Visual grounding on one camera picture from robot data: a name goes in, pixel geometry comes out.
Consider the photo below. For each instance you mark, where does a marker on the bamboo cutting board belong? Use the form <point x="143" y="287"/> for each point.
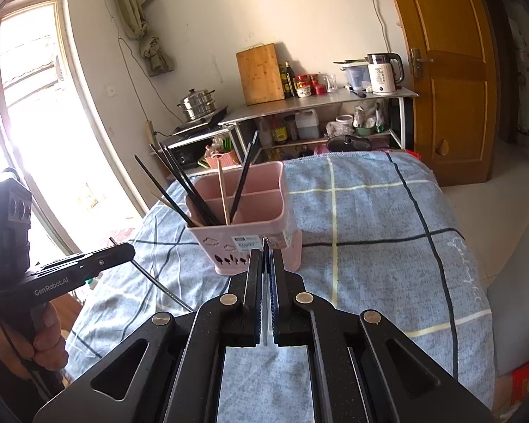
<point x="260" y="75"/>

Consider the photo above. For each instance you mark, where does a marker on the white electric kettle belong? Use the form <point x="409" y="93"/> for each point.
<point x="381" y="77"/>

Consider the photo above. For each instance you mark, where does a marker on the blue plaid blanket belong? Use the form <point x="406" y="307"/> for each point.
<point x="379" y="229"/>

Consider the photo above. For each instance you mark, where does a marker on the wooden door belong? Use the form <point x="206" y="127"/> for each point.
<point x="449" y="97"/>

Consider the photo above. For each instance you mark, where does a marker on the white ceramic pot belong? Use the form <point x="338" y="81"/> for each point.
<point x="345" y="125"/>

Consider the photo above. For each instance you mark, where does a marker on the black induction cooker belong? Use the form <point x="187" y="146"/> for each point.
<point x="202" y="124"/>

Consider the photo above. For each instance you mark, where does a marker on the dark sauce bottle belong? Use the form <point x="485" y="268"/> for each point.
<point x="291" y="81"/>

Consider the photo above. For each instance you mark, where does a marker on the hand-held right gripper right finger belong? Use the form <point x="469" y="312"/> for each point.
<point x="278" y="291"/>

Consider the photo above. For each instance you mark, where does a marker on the glass balcony door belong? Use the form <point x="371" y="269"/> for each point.
<point x="35" y="119"/>

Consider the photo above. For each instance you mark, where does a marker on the pink plastic basket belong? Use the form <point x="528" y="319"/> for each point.
<point x="282" y="229"/>

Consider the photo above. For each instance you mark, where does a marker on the plastic bags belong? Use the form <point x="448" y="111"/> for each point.
<point x="370" y="116"/>

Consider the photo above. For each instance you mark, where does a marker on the person's left hand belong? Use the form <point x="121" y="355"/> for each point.
<point x="48" y="343"/>

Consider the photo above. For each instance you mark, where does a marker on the white power strip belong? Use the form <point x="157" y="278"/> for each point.
<point x="149" y="134"/>

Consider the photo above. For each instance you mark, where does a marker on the knotted beige curtain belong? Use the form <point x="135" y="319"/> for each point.
<point x="156" y="59"/>

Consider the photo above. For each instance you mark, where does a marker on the small pink utensil holder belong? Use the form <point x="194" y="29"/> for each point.
<point x="222" y="156"/>

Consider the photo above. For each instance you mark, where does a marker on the red lidded jar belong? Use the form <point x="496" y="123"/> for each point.
<point x="319" y="89"/>

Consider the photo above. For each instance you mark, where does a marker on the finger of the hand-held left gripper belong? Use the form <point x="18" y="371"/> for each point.
<point x="70" y="257"/>
<point x="114" y="253"/>

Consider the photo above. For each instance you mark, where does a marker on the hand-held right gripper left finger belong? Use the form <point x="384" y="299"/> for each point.
<point x="253" y="282"/>

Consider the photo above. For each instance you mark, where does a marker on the steel steamer pot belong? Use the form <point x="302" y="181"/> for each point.
<point x="196" y="105"/>

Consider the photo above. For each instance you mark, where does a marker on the water filter pitcher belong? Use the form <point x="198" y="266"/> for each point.
<point x="356" y="77"/>

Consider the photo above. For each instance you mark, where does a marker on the person's left forearm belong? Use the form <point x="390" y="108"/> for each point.
<point x="9" y="374"/>

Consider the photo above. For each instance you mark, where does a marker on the metal shelf table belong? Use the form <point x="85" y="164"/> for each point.
<point x="317" y="99"/>

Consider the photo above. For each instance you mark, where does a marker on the clear glass mug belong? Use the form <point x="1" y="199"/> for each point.
<point x="332" y="83"/>

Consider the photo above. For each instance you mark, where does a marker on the red cardboard box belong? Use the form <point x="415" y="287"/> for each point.
<point x="524" y="383"/>

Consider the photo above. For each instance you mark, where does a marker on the clear plastic jug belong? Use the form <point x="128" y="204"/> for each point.
<point x="307" y="125"/>

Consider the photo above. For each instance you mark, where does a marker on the grey board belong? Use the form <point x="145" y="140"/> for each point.
<point x="520" y="317"/>

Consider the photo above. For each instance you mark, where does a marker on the red and white jar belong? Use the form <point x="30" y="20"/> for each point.
<point x="303" y="88"/>

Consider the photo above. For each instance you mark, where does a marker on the yellow label bottle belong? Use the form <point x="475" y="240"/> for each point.
<point x="280" y="132"/>

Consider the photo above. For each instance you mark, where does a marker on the black pan with lid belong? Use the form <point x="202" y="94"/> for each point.
<point x="348" y="144"/>

